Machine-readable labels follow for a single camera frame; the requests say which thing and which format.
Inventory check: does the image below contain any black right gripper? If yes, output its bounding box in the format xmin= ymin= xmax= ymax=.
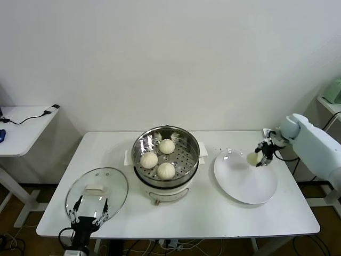
xmin=254 ymin=140 xmax=278 ymax=169

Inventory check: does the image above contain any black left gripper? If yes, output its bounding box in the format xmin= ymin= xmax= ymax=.
xmin=67 ymin=194 xmax=110 ymax=249

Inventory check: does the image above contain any white steamed baozi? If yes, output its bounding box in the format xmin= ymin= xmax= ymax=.
xmin=246 ymin=151 xmax=263 ymax=166
xmin=157 ymin=162 xmax=176 ymax=180
xmin=159 ymin=138 xmax=176 ymax=155
xmin=140 ymin=151 xmax=159 ymax=170

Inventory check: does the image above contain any round glass lid white handle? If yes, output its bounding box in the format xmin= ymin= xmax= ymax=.
xmin=64 ymin=166 xmax=129 ymax=224

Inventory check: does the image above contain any perforated steel steamer basket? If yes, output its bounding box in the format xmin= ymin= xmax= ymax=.
xmin=132 ymin=125 xmax=200 ymax=189

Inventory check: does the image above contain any white round plate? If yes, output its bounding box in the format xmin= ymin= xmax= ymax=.
xmin=213 ymin=148 xmax=278 ymax=205

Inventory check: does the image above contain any white electric cooker base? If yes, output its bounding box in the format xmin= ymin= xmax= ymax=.
xmin=124 ymin=141 xmax=209 ymax=206

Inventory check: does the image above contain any white narrow side table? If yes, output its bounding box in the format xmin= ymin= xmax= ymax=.
xmin=315 ymin=94 xmax=341 ymax=208

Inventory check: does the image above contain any white power strip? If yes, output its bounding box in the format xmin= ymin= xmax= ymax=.
xmin=158 ymin=239 xmax=184 ymax=251

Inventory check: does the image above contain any white side desk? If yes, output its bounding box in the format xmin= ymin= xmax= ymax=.
xmin=0 ymin=106 xmax=61 ymax=228

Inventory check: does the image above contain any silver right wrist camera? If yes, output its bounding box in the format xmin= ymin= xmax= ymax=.
xmin=262 ymin=127 xmax=279 ymax=141

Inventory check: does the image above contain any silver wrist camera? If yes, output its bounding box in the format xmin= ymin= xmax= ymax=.
xmin=63 ymin=249 xmax=90 ymax=256
xmin=262 ymin=127 xmax=279 ymax=141

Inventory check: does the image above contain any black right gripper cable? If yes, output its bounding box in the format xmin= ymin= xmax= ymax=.
xmin=274 ymin=150 xmax=301 ymax=162

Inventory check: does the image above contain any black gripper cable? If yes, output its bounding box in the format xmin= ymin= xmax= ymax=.
xmin=274 ymin=150 xmax=301 ymax=162
xmin=58 ymin=227 xmax=74 ymax=247

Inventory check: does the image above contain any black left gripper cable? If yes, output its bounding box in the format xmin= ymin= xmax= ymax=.
xmin=58 ymin=227 xmax=74 ymax=247

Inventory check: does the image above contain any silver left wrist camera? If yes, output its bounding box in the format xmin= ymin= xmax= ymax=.
xmin=63 ymin=249 xmax=90 ymax=256

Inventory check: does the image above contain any black cable with adapter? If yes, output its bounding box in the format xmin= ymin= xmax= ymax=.
xmin=0 ymin=104 xmax=60 ymax=125

